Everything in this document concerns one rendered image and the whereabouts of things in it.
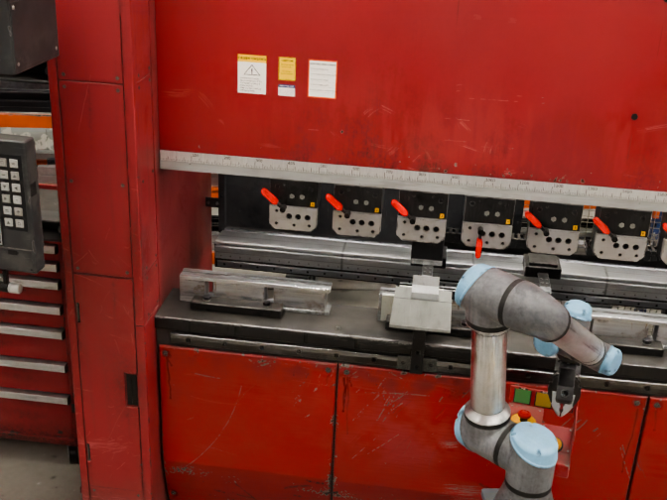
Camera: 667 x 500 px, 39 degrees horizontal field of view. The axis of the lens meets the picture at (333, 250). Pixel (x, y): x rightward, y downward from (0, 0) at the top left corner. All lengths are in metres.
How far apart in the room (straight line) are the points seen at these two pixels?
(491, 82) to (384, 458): 1.28
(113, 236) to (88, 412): 0.65
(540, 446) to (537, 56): 1.09
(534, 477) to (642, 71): 1.17
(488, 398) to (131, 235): 1.18
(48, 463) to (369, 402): 1.45
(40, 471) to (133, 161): 1.57
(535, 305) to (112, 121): 1.32
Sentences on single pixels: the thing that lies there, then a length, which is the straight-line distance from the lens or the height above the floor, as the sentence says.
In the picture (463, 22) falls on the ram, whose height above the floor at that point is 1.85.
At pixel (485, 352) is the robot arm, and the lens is 2.26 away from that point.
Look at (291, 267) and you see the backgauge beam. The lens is 3.32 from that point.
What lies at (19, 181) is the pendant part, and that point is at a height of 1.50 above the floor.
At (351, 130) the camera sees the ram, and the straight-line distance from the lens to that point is 2.82.
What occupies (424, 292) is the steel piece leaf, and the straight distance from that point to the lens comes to 2.99.
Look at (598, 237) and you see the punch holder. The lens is 2.94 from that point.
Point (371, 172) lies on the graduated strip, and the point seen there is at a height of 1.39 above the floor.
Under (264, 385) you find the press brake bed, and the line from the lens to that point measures 3.11.
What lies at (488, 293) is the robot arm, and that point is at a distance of 2.15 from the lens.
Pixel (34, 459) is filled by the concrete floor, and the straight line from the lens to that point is 3.99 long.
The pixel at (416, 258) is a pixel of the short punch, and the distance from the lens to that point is 2.98.
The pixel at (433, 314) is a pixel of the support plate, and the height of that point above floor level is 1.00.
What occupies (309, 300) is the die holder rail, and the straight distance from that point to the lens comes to 3.07.
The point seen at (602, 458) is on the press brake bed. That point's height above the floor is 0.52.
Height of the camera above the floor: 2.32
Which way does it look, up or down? 24 degrees down
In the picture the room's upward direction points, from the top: 3 degrees clockwise
